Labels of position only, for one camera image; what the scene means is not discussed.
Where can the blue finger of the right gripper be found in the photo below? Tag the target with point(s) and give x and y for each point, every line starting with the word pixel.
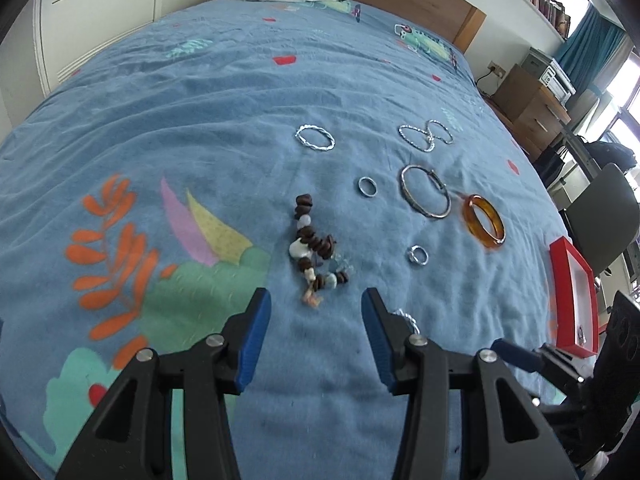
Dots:
pixel 527 360

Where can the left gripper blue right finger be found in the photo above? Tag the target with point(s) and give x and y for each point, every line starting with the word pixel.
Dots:
pixel 380 327

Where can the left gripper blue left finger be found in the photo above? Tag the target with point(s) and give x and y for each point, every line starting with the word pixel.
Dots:
pixel 253 328

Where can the red jewelry box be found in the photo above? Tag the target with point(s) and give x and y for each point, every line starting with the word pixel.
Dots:
pixel 575 299

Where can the amber bangle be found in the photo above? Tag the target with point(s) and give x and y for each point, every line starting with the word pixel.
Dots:
pixel 483 221

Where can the large thin silver hoop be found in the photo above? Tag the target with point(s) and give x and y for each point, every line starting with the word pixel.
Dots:
pixel 424 191

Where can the twisted silver hoop earring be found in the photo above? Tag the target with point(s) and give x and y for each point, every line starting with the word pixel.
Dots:
pixel 315 138

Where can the grey desk chair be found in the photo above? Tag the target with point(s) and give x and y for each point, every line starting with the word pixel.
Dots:
pixel 604 220

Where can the blue patterned bed cover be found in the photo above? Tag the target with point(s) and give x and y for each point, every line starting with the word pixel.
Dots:
pixel 145 200

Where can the black bag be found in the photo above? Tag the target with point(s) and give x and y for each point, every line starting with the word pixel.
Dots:
pixel 550 163

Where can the wooden drawer cabinet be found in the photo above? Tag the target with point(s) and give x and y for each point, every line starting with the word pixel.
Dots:
pixel 533 114

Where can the white printer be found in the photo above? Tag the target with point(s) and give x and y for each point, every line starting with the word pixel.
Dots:
pixel 549 72

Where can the teal curtain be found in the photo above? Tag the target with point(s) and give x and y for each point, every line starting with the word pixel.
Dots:
pixel 588 48

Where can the white wardrobe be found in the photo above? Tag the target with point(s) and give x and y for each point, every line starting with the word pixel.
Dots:
pixel 49 41

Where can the wall power socket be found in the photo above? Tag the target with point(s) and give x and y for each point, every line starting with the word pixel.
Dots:
pixel 496 69

